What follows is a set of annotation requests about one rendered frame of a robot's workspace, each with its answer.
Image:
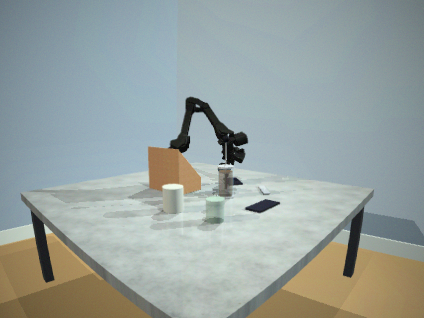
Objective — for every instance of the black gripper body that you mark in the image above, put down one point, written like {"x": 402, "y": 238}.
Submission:
{"x": 228, "y": 156}

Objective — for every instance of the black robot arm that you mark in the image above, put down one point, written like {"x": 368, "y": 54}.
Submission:
{"x": 183, "y": 140}

